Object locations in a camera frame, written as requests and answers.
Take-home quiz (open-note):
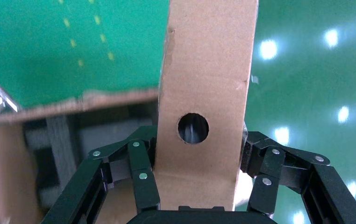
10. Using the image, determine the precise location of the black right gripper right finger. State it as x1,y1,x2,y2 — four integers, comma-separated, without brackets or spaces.
240,131,356,224

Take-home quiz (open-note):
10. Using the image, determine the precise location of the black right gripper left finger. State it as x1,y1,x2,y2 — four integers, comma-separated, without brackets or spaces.
42,125,162,224

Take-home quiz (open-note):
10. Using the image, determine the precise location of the small cardboard box with hole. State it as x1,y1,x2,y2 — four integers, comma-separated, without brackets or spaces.
152,0,259,212

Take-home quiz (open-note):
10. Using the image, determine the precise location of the large open cardboard carton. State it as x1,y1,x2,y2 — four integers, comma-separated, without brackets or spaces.
0,88,160,224

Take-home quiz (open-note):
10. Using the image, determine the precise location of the black foam insert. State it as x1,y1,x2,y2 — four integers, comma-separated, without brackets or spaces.
45,116,77,189

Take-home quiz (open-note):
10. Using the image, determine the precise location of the large green tablecloth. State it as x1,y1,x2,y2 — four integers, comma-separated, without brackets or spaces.
0,0,170,109

